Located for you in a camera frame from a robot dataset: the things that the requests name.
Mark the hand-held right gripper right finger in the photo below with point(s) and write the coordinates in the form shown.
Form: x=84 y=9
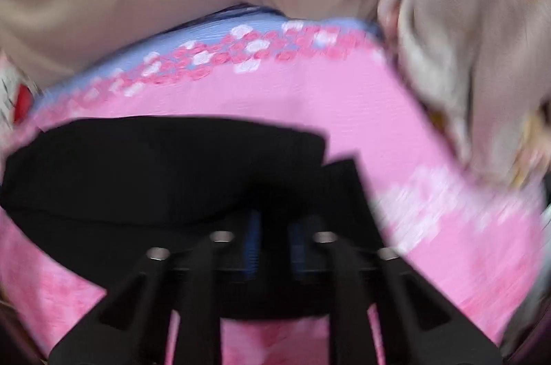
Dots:
x=298 y=248

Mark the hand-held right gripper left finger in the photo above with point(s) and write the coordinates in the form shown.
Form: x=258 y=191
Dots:
x=254 y=246

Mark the black pants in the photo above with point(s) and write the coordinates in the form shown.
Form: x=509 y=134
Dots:
x=150 y=167

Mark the pink floral blanket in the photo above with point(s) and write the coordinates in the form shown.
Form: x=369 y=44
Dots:
x=387 y=124

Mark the pale fleece blanket orange print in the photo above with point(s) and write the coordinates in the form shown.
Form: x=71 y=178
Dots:
x=456 y=29

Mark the red white printed cloth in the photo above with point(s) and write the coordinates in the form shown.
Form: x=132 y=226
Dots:
x=17 y=98

